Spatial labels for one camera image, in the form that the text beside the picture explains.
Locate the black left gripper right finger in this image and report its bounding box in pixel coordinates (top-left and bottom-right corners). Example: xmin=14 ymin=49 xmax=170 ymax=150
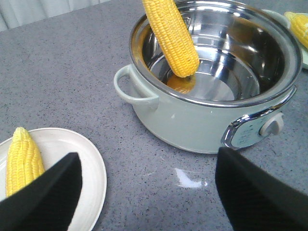
xmin=215 ymin=147 xmax=308 ymax=231

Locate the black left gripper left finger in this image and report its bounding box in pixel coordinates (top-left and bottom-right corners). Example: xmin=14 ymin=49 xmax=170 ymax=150
xmin=0 ymin=153 xmax=82 ymax=231

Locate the white round plate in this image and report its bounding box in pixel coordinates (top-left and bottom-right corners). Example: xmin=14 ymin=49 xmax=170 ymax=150
xmin=0 ymin=128 xmax=107 ymax=231

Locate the pale green electric cooking pot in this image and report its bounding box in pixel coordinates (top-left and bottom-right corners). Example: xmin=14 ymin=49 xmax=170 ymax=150
xmin=114 ymin=0 xmax=302 ymax=154

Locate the pale green round plate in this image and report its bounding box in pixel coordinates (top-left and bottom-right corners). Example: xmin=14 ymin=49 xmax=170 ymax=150
xmin=261 ymin=9 xmax=308 ymax=70

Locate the grey curtain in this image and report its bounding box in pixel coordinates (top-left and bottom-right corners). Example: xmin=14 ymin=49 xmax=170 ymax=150
xmin=0 ymin=0 xmax=105 ymax=31

